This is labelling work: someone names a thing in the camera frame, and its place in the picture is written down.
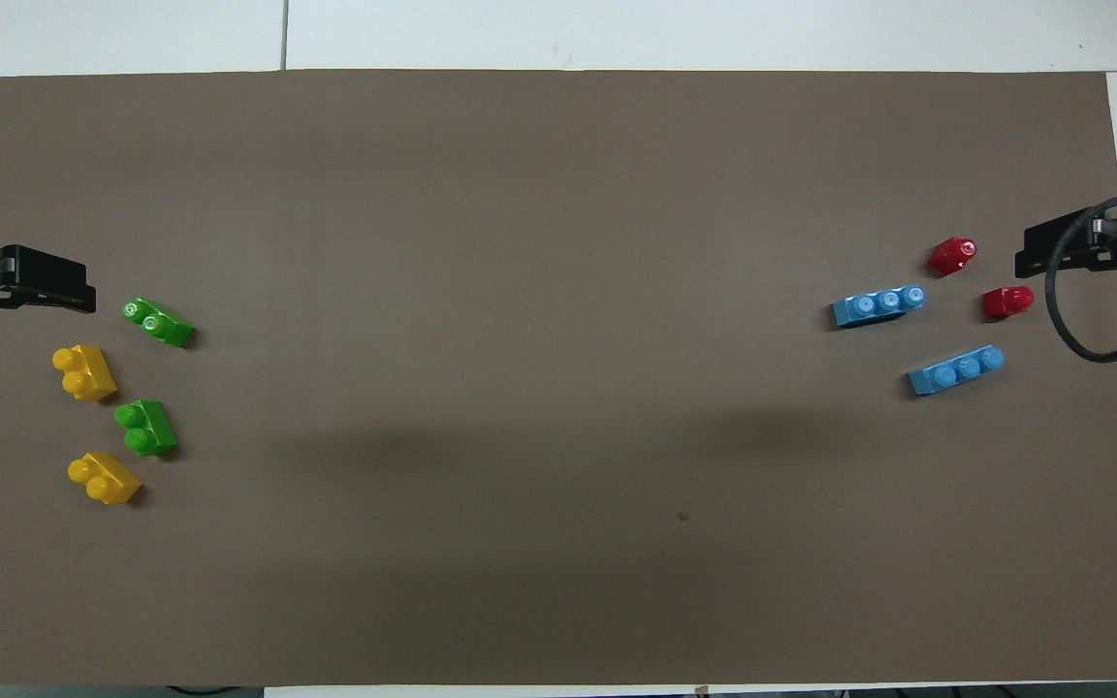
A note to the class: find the green two-stud block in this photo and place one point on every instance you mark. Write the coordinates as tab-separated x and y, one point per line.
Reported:
149	428
163	325

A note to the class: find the blue three-stud block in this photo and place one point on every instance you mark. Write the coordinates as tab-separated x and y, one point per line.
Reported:
874	307
951	373

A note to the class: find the red single-stud block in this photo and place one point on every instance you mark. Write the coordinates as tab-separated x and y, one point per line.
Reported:
1005	302
949	257

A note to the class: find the yellow two-stud block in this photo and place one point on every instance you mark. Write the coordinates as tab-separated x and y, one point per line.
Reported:
105	480
88	376

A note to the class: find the brown table mat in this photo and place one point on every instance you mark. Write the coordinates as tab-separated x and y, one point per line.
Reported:
558	388

